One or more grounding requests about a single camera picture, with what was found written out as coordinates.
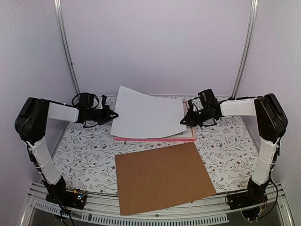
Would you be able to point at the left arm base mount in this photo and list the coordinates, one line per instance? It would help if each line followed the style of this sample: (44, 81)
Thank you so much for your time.
(75, 199)

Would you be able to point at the aluminium corner post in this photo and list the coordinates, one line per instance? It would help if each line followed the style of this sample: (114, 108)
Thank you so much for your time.
(62, 32)
(246, 48)

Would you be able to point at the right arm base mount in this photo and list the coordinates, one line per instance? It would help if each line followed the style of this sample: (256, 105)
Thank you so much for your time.
(247, 200)

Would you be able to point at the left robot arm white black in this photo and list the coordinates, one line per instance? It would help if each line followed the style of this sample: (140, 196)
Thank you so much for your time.
(31, 124)

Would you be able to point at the right aluminium corner post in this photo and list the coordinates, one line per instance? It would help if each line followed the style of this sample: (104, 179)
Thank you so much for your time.
(246, 48)

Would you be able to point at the brown cardboard backing board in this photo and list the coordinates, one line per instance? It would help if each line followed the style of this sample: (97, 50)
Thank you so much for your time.
(161, 178)

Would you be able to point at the pink wooden picture frame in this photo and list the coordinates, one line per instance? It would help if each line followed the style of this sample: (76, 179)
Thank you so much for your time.
(171, 103)

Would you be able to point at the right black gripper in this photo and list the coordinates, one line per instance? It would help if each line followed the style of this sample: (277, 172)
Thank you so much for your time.
(189, 118)

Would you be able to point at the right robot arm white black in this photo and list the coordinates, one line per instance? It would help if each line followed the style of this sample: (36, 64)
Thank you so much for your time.
(271, 121)

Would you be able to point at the front aluminium rail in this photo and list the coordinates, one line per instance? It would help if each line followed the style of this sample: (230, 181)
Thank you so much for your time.
(103, 210)

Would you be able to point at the landscape photo print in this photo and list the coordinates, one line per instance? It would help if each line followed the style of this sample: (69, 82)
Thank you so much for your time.
(146, 117)

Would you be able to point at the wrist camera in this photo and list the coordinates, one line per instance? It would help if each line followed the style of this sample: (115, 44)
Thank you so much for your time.
(102, 101)
(192, 106)

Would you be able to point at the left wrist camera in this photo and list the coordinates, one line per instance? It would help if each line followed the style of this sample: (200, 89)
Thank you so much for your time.
(102, 101)

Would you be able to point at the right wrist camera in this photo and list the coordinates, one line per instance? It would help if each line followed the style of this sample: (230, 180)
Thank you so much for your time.
(192, 106)

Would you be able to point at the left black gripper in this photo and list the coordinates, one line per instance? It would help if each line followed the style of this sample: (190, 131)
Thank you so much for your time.
(106, 116)

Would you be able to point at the white photo mat board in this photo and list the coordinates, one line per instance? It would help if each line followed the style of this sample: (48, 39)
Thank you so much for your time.
(187, 133)

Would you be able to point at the left aluminium corner post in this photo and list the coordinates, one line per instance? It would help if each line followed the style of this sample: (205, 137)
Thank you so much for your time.
(62, 32)

